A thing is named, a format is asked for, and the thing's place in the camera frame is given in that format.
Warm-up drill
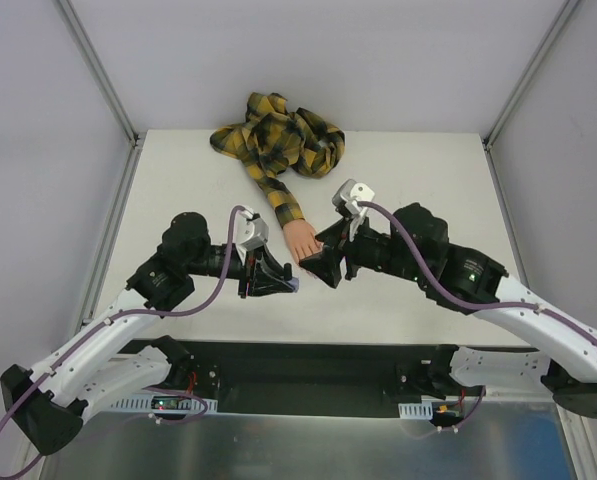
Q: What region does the left aluminium frame post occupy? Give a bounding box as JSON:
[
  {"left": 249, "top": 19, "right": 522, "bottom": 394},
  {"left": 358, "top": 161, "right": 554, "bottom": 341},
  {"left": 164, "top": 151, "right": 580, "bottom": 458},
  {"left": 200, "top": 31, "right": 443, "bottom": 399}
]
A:
[{"left": 53, "top": 0, "right": 140, "bottom": 147}]

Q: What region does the yellow plaid shirt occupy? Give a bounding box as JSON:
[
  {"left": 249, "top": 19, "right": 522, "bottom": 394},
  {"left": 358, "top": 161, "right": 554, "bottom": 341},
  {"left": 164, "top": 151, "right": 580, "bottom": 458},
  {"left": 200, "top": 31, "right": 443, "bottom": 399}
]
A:
[{"left": 210, "top": 93, "right": 346, "bottom": 226}]

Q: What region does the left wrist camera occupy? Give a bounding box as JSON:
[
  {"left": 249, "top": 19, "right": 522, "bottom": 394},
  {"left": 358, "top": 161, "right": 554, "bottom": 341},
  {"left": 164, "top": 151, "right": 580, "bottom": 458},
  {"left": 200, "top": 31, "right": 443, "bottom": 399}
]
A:
[{"left": 234, "top": 206, "right": 269, "bottom": 263}]

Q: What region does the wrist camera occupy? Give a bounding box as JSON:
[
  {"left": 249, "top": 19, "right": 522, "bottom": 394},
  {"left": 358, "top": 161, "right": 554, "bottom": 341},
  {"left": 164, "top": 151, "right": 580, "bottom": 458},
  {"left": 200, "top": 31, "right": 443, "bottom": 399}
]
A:
[
  {"left": 234, "top": 206, "right": 269, "bottom": 263},
  {"left": 332, "top": 179, "right": 375, "bottom": 241}
]

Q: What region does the purple nail polish bottle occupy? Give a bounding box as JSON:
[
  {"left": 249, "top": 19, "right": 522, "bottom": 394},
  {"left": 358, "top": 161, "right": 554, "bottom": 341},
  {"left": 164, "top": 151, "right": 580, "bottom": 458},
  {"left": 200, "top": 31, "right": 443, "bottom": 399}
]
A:
[{"left": 283, "top": 263, "right": 300, "bottom": 292}]

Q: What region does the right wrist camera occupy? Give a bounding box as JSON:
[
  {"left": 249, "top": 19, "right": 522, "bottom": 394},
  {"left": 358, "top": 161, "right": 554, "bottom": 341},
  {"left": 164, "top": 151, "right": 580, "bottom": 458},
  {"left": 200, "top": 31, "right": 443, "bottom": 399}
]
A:
[{"left": 332, "top": 179, "right": 375, "bottom": 241}]

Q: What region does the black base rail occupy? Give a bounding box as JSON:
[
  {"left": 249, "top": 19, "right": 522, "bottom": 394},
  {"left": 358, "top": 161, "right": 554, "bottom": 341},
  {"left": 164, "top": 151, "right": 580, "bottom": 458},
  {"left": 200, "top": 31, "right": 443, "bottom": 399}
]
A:
[{"left": 105, "top": 338, "right": 544, "bottom": 416}]

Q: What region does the mannequin hand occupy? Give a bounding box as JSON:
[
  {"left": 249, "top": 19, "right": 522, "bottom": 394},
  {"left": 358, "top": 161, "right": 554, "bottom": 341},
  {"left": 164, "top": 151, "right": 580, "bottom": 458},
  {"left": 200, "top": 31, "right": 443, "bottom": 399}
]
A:
[{"left": 282, "top": 219, "right": 322, "bottom": 264}]

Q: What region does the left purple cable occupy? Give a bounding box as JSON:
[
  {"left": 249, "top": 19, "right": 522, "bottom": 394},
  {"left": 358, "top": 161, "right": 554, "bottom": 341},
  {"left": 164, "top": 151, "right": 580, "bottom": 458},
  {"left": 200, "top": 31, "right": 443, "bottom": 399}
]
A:
[{"left": 0, "top": 204, "right": 252, "bottom": 479}]

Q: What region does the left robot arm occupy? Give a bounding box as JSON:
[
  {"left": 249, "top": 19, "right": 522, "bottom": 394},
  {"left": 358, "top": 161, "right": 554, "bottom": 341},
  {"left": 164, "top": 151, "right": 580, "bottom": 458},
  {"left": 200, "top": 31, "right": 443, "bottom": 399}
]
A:
[{"left": 0, "top": 206, "right": 299, "bottom": 456}]

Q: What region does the white cable duct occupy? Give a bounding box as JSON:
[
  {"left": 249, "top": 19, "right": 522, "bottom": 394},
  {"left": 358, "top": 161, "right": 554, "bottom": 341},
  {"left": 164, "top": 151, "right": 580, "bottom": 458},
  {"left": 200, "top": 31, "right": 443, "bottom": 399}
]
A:
[
  {"left": 397, "top": 399, "right": 464, "bottom": 420},
  {"left": 111, "top": 393, "right": 218, "bottom": 415}
]

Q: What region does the left white cable duct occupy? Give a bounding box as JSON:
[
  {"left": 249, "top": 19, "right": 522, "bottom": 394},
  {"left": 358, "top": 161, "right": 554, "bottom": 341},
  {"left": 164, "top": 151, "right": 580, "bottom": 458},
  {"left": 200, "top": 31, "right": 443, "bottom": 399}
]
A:
[{"left": 111, "top": 393, "right": 218, "bottom": 415}]

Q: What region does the right aluminium frame post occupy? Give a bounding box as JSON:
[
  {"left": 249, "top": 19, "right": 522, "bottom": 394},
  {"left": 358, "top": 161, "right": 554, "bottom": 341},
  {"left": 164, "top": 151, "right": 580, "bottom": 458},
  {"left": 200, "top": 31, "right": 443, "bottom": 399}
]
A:
[{"left": 482, "top": 0, "right": 584, "bottom": 152}]

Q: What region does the aluminium frame post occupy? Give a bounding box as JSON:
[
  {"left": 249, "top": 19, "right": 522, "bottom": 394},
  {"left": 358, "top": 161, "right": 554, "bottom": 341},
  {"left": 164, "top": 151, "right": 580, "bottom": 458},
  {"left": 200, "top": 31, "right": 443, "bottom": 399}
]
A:
[
  {"left": 53, "top": 0, "right": 140, "bottom": 147},
  {"left": 482, "top": 0, "right": 584, "bottom": 152}
]

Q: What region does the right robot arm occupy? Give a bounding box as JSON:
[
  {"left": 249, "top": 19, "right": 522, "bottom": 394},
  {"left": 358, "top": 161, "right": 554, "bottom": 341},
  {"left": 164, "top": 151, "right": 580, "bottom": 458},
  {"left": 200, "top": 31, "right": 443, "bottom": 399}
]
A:
[{"left": 300, "top": 203, "right": 597, "bottom": 419}]

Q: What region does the right white cable duct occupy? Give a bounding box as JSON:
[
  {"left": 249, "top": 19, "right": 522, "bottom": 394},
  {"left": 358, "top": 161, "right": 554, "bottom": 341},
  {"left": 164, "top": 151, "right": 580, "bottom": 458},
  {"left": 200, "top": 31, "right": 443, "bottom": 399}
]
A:
[{"left": 397, "top": 399, "right": 464, "bottom": 420}]

